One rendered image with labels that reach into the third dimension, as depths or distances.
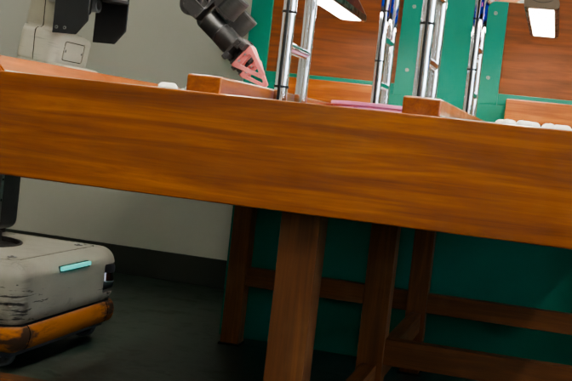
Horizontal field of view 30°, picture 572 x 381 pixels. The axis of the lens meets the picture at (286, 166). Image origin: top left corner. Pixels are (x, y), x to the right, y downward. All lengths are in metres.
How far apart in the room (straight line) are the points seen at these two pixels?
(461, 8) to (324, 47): 0.45
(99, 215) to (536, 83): 2.13
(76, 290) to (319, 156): 1.66
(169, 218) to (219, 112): 3.01
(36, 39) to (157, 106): 1.43
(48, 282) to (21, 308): 0.13
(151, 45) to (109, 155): 3.00
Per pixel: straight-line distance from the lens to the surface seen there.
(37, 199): 4.81
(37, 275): 2.86
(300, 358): 1.61
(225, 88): 1.60
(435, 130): 1.49
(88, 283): 3.15
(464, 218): 1.49
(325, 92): 3.33
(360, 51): 3.40
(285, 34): 1.85
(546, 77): 3.34
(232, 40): 2.65
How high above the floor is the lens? 0.70
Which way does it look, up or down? 2 degrees down
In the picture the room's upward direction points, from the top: 6 degrees clockwise
